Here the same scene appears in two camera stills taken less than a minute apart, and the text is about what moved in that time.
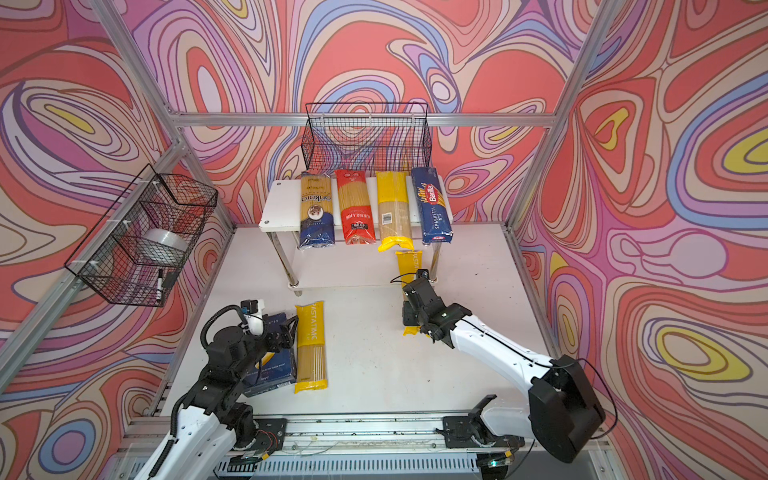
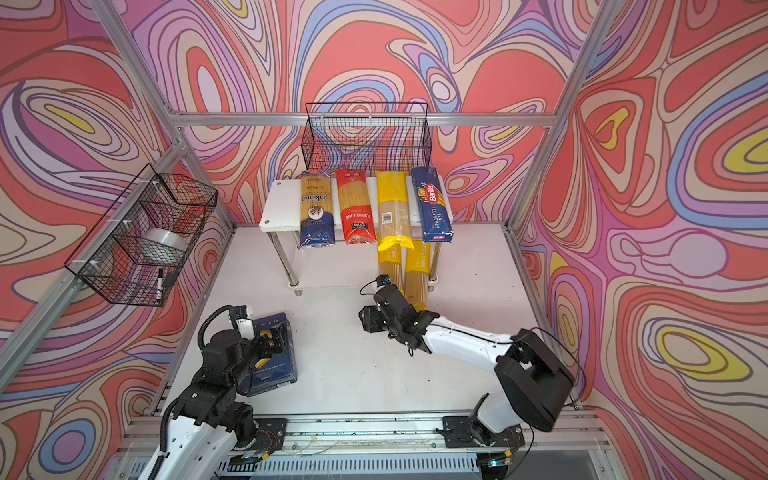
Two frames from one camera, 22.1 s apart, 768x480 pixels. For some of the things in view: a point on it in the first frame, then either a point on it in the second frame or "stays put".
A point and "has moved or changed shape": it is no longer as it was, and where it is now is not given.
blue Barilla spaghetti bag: (434, 214) stays put
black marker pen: (160, 285) stays put
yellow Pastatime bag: (408, 262) has moved or changed shape
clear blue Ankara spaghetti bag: (317, 223) stays put
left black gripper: (285, 340) stays put
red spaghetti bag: (355, 206) stays put
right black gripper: (408, 318) → (369, 319)
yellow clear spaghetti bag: (394, 209) stays put
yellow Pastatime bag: (311, 354) → (390, 259)
